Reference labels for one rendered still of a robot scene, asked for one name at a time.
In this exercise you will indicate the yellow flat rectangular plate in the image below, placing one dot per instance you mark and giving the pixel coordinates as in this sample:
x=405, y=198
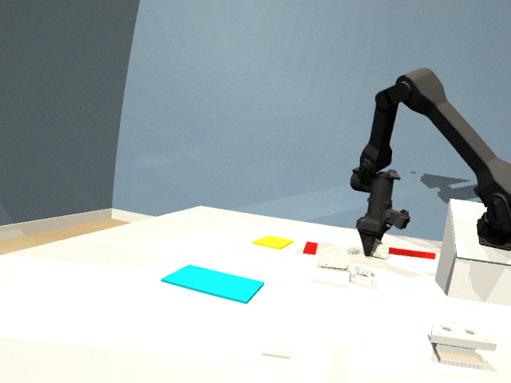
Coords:
x=273, y=242

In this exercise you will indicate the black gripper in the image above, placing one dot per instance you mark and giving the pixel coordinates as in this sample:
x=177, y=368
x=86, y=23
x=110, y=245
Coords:
x=371, y=226

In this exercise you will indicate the cyan flat rectangular plate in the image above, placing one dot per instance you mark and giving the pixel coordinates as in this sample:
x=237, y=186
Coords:
x=218, y=284

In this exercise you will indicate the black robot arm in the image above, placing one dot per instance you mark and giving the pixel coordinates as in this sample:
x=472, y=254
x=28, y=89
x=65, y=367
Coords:
x=422, y=92

